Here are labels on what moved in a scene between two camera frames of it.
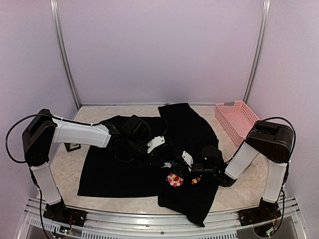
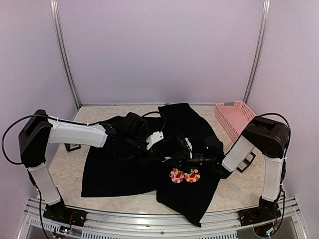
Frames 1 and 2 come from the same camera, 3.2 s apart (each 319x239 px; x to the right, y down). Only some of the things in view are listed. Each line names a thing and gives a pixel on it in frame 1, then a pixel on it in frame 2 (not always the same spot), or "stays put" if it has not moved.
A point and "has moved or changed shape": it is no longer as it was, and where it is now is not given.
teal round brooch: (168, 165) has moved or changed shape
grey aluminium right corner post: (259, 49) stays put
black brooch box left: (70, 147) stays put
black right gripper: (184, 172) to (185, 162)
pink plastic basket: (237, 119) stays put
